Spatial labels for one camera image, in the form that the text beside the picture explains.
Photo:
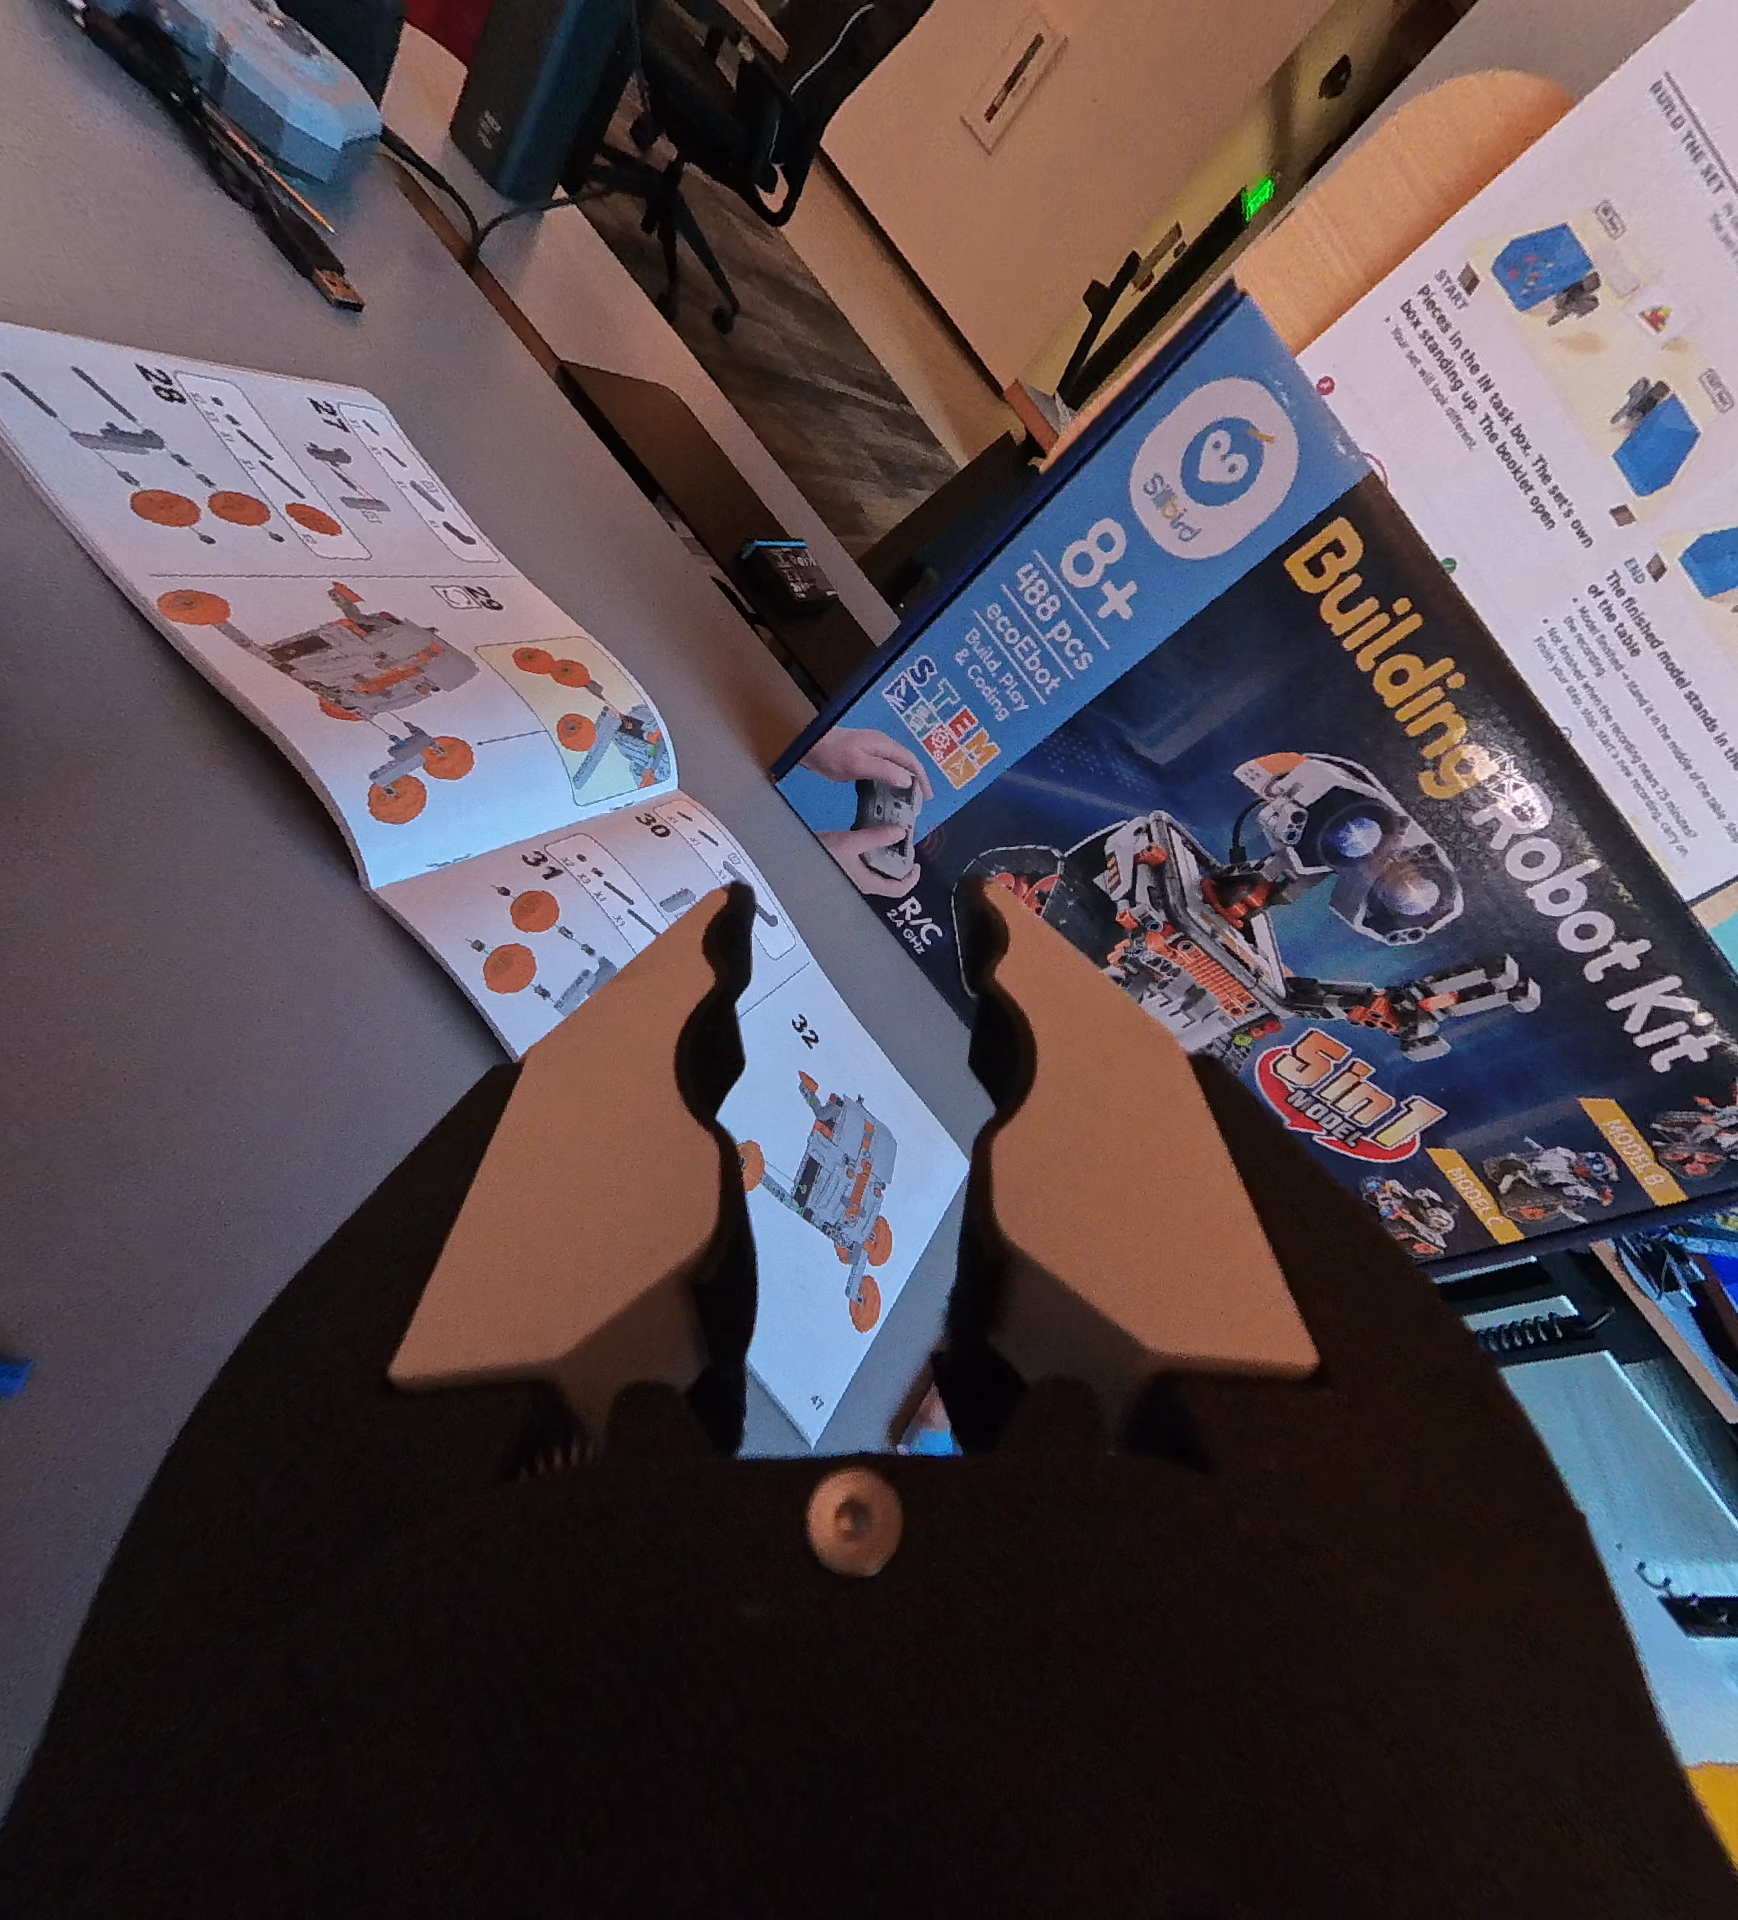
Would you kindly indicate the blue robot kit manual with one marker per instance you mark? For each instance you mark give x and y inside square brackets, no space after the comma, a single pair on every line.
[932,1441]

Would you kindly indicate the grey desk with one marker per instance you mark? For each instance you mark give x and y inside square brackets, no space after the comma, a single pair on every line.
[135,1051]

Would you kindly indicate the blue robot kit box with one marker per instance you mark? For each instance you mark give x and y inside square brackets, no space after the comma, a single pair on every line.
[1259,750]

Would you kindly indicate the white instruction booklet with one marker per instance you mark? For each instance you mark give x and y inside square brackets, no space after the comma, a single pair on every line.
[358,600]

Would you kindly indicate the white printed sheet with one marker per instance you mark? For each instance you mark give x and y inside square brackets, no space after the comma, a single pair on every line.
[1635,451]

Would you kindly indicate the wooden display stand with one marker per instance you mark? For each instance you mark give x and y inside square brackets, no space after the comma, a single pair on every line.
[1409,195]

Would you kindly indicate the black power adapter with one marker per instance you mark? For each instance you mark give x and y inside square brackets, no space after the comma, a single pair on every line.
[787,578]

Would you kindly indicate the dark upright dock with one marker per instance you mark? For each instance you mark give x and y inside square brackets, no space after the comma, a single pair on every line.
[525,104]

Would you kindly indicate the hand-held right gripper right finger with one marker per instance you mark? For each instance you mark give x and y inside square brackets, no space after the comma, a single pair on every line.
[1139,1200]

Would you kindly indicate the black office chair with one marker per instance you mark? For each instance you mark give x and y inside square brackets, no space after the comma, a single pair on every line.
[719,91]

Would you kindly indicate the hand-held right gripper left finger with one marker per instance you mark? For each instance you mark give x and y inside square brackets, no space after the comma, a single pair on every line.
[568,1200]

